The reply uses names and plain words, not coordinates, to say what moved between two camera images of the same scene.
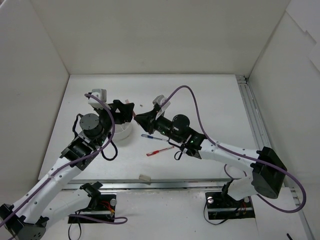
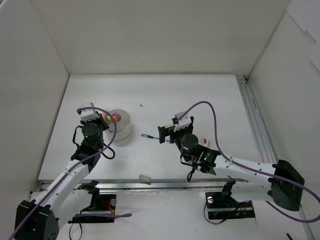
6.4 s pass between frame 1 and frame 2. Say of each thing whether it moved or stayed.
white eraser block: stayed
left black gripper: moved
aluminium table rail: stayed
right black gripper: moved
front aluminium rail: stayed
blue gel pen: stayed
